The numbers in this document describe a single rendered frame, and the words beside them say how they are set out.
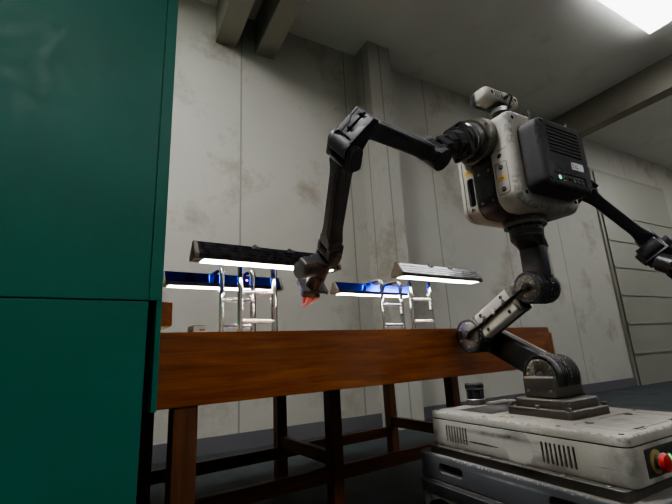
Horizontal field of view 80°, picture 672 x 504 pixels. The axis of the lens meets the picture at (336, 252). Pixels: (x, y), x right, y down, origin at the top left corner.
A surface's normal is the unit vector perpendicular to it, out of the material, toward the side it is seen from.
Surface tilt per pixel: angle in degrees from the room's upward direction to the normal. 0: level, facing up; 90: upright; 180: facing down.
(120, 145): 90
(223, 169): 90
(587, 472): 90
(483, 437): 90
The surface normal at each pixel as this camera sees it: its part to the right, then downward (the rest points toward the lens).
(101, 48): 0.55, -0.23
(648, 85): -0.88, -0.07
